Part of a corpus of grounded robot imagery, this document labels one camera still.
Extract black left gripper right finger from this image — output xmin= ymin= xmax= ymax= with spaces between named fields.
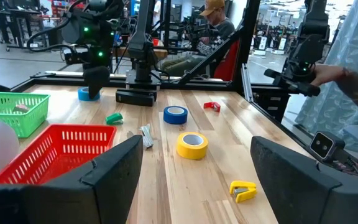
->
xmin=250 ymin=136 xmax=358 ymax=224

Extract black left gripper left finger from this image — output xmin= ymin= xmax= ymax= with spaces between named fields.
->
xmin=0 ymin=134 xmax=144 ymax=224

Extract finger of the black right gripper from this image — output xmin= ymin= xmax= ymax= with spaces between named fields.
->
xmin=83 ymin=65 xmax=111 ymax=100

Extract light blue tape roll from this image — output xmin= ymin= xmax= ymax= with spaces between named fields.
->
xmin=78 ymin=86 xmax=101 ymax=102

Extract green mini stapler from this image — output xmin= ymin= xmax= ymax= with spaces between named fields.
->
xmin=105 ymin=112 xmax=124 ymax=126

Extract dark blue tape roll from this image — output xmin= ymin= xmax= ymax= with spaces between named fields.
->
xmin=163 ymin=105 xmax=188 ymax=125

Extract yellow tape roll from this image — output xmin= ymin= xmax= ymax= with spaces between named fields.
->
xmin=176 ymin=131 xmax=209 ymax=161

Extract red staple remover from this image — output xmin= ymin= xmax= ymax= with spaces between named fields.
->
xmin=203 ymin=101 xmax=222 ymax=113

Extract red plastic basket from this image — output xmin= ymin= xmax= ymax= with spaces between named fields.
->
xmin=0 ymin=123 xmax=117 ymax=186

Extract wooden table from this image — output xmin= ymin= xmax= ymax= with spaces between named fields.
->
xmin=116 ymin=45 xmax=169 ymax=60

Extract green plastic basket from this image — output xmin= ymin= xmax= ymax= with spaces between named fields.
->
xmin=0 ymin=91 xmax=51 ymax=139

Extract tan cap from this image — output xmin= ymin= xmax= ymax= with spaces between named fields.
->
xmin=199 ymin=0 xmax=226 ymax=17

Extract person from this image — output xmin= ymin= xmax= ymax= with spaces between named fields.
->
xmin=160 ymin=0 xmax=236 ymax=77
xmin=293 ymin=0 xmax=358 ymax=187

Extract person's hand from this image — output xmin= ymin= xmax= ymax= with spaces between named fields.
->
xmin=310 ymin=63 xmax=346 ymax=87

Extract red chair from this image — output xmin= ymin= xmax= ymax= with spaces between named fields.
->
xmin=213 ymin=39 xmax=241 ymax=82

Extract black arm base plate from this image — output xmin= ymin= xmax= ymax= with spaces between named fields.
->
xmin=125 ymin=68 xmax=162 ymax=91

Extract small black depth camera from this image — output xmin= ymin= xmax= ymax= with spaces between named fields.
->
xmin=309 ymin=131 xmax=346 ymax=162

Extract black aluminium frame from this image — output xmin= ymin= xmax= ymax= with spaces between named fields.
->
xmin=11 ymin=0 xmax=323 ymax=156

